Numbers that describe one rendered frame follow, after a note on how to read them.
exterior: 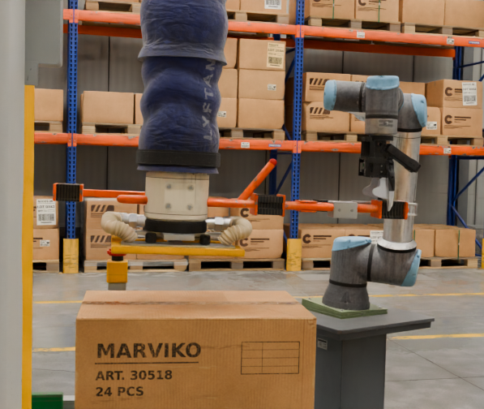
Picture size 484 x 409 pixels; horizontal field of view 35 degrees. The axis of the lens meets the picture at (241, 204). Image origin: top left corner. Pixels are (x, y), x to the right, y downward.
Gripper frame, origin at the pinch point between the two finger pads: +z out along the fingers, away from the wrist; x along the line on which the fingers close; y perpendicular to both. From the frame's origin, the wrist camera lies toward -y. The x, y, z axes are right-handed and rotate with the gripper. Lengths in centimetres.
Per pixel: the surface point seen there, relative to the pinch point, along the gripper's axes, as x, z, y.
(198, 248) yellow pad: 16, 11, 54
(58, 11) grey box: 96, -32, 83
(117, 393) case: 21, 46, 74
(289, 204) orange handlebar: 3.9, -0.2, 28.7
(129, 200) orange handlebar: 5, -1, 72
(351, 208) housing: 3.7, 0.3, 11.0
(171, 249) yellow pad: 16, 11, 61
